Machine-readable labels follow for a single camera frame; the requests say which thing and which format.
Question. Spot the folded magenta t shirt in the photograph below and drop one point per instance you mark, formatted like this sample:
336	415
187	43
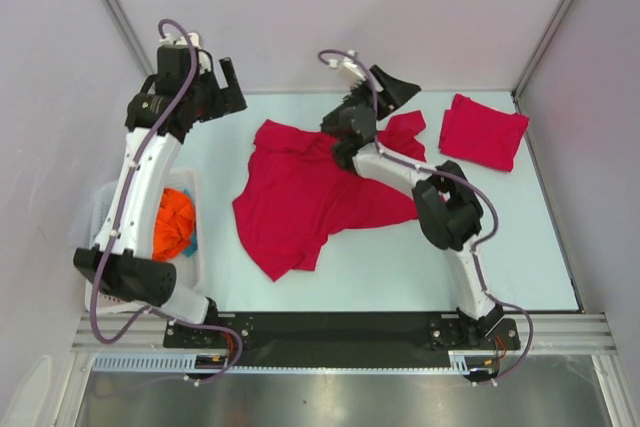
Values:
479	134

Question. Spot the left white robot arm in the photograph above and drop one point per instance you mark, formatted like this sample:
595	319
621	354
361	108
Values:
120	263

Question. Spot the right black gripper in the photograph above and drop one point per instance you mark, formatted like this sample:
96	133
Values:
394	93

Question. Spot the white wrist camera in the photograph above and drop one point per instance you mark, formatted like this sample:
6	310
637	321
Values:
192	37
347	69

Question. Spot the orange t shirt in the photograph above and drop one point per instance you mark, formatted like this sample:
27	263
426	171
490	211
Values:
173	226

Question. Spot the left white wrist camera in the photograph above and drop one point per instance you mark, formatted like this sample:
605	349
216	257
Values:
192	37

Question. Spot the grey slotted cable duct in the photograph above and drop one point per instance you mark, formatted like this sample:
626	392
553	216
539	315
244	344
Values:
445	363

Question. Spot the white plastic laundry basket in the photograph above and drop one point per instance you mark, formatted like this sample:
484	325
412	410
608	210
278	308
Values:
189	261

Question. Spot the teal t shirt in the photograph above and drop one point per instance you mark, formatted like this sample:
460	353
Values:
192	247

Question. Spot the magenta t shirt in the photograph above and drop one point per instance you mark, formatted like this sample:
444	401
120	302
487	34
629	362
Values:
296	197
479	134

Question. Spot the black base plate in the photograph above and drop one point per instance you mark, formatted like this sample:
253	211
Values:
373	336

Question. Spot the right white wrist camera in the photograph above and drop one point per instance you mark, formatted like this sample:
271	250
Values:
347	69

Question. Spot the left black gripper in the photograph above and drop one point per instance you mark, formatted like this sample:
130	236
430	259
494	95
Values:
225	102

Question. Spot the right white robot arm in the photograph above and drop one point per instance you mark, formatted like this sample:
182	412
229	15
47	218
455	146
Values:
449	211

